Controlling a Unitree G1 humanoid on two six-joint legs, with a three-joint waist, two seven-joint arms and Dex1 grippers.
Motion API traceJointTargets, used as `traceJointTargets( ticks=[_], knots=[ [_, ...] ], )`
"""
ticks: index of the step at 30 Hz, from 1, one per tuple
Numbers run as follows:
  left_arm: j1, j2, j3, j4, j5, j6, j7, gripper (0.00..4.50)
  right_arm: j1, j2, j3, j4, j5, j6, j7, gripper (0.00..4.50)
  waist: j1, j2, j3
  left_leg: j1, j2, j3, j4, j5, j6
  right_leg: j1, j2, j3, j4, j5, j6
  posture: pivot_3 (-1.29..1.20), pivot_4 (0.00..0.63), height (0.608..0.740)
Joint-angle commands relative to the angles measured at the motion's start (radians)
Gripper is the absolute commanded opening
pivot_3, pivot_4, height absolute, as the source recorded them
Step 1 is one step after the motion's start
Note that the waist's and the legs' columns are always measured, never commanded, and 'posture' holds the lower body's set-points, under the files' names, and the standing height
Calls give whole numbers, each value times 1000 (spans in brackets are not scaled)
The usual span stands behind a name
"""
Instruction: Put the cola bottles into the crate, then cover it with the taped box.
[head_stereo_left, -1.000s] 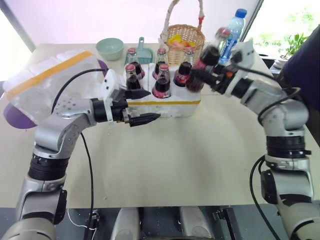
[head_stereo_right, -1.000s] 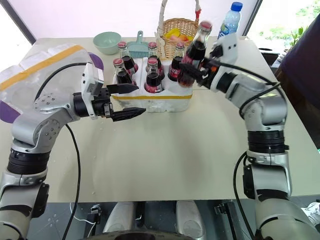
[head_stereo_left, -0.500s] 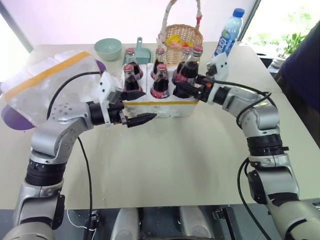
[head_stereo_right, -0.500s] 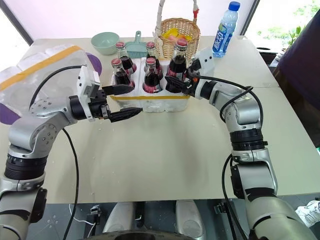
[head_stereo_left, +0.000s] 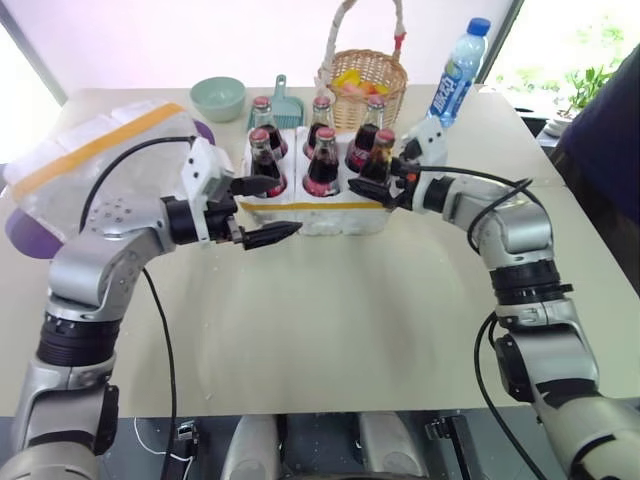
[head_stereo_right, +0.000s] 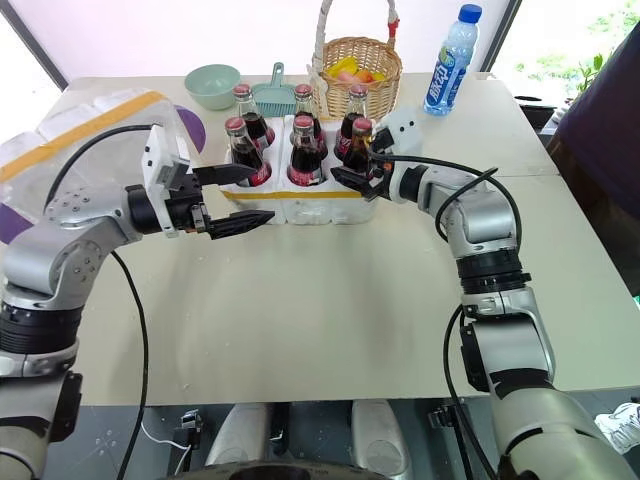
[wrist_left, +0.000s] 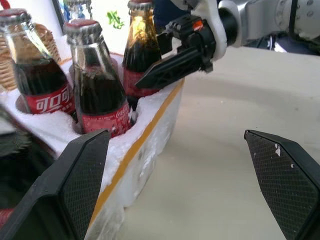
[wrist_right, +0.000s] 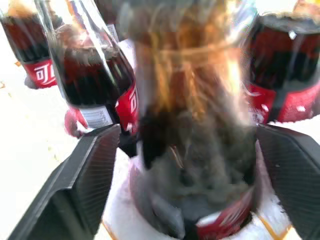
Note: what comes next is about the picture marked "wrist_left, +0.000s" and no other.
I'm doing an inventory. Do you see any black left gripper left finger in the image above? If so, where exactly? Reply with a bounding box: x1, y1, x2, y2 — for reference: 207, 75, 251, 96
0, 128, 112, 240

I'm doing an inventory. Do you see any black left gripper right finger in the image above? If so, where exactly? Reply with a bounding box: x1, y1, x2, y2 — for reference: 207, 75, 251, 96
244, 129, 320, 240

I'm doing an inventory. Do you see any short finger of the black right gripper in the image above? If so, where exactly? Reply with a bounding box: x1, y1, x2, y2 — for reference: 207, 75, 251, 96
156, 32, 184, 60

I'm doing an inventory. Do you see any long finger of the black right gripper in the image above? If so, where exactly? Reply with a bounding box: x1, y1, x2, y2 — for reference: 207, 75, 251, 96
134, 47, 203, 89

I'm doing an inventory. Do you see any glass cola bottle red label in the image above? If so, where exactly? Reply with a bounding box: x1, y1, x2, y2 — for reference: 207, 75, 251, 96
121, 0, 164, 99
62, 19, 134, 139
0, 8, 76, 115

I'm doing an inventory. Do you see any white foam crate yellow tape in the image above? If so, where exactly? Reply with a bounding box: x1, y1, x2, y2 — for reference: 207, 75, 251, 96
0, 51, 186, 240

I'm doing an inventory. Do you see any woven wicker basket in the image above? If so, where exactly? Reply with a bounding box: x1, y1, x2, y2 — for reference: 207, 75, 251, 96
0, 22, 62, 92

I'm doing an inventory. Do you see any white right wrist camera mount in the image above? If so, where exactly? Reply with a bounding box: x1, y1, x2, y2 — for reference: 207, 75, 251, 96
192, 0, 243, 61

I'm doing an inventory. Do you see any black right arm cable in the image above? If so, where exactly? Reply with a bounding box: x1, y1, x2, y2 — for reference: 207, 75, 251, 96
288, 0, 300, 36

